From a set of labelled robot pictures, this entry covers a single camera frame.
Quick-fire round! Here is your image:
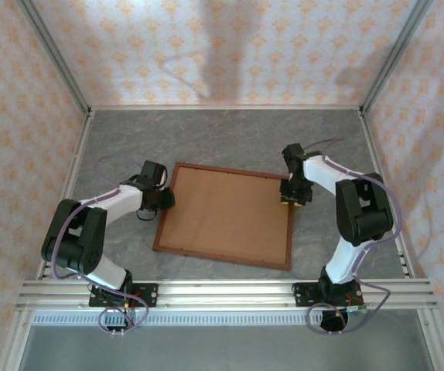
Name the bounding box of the aluminium lower frame bar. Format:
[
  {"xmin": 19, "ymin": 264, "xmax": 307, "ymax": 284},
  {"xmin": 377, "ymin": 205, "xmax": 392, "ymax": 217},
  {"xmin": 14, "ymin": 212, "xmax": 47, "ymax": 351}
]
[
  {"xmin": 0, "ymin": 308, "xmax": 36, "ymax": 371},
  {"xmin": 417, "ymin": 308, "xmax": 444, "ymax": 371}
]

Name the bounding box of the grey metal panel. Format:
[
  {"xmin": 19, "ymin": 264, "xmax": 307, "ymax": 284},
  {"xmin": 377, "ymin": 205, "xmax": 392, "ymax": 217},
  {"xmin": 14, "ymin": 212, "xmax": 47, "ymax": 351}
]
[{"xmin": 16, "ymin": 324, "xmax": 435, "ymax": 371}]

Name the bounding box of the aluminium table edge rail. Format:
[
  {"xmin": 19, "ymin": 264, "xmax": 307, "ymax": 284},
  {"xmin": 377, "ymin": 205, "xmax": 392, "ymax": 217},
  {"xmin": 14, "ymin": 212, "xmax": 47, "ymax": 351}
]
[
  {"xmin": 36, "ymin": 110, "xmax": 94, "ymax": 281},
  {"xmin": 88, "ymin": 103, "xmax": 364, "ymax": 113},
  {"xmin": 358, "ymin": 109, "xmax": 417, "ymax": 280}
]

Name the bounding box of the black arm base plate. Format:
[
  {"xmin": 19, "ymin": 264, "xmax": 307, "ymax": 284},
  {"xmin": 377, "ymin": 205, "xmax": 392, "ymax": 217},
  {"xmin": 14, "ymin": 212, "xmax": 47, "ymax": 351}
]
[
  {"xmin": 291, "ymin": 281, "xmax": 367, "ymax": 310},
  {"xmin": 89, "ymin": 283, "xmax": 159, "ymax": 309}
]

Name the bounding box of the aluminium mounting rail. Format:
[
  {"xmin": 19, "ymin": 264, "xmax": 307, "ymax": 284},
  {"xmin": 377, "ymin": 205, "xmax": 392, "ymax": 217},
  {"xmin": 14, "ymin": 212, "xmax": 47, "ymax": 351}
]
[{"xmin": 15, "ymin": 278, "xmax": 439, "ymax": 312}]

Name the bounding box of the brown wooden picture frame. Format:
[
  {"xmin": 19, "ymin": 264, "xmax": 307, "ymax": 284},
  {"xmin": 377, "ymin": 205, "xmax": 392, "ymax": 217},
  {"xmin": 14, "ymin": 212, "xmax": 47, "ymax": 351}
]
[{"xmin": 152, "ymin": 162, "xmax": 295, "ymax": 272}]

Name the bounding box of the grey slotted cable duct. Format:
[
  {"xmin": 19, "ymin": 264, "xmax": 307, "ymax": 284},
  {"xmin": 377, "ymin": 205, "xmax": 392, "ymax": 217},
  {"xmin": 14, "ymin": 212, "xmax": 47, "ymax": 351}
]
[{"xmin": 31, "ymin": 311, "xmax": 426, "ymax": 327}]

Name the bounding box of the brown frame backing board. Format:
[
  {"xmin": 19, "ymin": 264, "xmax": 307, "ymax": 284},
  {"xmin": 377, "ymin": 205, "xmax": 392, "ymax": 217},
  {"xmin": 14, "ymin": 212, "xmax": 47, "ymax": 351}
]
[{"xmin": 159, "ymin": 166, "xmax": 289, "ymax": 267}]

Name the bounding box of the aluminium corner post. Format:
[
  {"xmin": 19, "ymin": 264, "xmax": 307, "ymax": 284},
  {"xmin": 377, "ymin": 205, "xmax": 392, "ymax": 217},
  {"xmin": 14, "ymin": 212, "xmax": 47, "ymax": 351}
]
[
  {"xmin": 360, "ymin": 0, "xmax": 435, "ymax": 114},
  {"xmin": 15, "ymin": 0, "xmax": 92, "ymax": 114}
]

